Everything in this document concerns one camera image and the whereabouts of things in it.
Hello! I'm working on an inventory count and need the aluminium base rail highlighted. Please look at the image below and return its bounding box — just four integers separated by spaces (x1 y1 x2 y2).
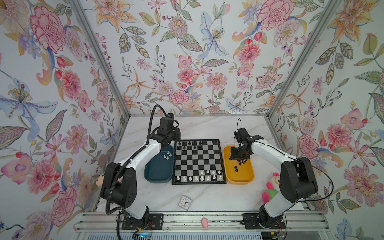
74 211 330 233

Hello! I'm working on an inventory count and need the yellow plastic tray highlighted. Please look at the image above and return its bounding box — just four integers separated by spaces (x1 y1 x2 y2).
223 146 255 185

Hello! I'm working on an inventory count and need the small white square clock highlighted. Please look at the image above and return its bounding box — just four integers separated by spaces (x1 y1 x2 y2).
179 196 193 211

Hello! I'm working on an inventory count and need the small pink toy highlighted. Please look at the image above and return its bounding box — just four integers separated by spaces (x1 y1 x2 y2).
201 218 209 229

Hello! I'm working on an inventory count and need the pink faced plush doll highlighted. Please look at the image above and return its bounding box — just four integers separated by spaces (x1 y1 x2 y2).
96 176 104 187

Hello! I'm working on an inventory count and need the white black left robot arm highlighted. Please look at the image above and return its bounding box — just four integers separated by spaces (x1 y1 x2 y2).
101 104 181 229

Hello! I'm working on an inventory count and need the green pink owl plush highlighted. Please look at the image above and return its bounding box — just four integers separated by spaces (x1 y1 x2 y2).
262 173 280 204

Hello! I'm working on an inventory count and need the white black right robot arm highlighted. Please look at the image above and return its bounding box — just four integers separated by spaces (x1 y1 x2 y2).
230 128 319 229

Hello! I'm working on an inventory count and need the black white chess board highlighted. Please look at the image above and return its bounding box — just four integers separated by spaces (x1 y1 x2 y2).
172 139 227 185

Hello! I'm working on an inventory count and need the teal plastic tray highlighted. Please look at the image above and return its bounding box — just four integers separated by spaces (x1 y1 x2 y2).
144 146 174 184

